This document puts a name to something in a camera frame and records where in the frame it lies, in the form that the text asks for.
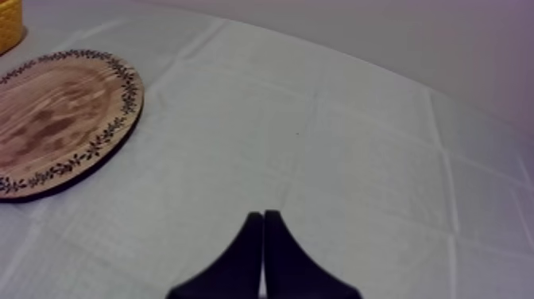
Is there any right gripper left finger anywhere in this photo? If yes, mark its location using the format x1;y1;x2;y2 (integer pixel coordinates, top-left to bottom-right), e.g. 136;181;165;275
165;211;265;299

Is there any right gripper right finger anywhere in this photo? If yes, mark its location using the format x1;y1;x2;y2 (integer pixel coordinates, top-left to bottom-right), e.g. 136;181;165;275
263;208;363;299

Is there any round wooden board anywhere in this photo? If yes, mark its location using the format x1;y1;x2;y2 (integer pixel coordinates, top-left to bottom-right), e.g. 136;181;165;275
0;49;145;204

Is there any yellow plastic basket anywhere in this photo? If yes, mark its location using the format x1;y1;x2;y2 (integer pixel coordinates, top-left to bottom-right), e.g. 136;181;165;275
0;0;25;56

